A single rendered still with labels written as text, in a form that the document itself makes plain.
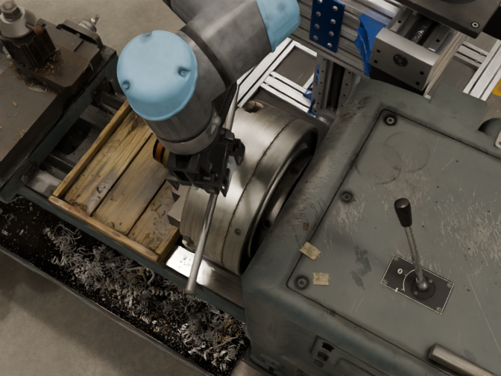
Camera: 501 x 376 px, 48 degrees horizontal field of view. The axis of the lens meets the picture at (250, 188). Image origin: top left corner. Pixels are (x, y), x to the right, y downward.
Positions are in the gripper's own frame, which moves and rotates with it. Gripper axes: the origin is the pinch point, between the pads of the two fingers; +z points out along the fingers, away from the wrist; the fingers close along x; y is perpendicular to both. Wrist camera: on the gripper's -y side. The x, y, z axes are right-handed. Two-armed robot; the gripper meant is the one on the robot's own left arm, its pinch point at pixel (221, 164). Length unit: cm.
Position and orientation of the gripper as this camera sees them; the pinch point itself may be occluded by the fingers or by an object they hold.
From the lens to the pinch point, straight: 85.2
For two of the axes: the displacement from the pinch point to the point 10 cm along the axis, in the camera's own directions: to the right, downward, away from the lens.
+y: -1.6, 9.5, -2.6
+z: 1.2, 2.8, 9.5
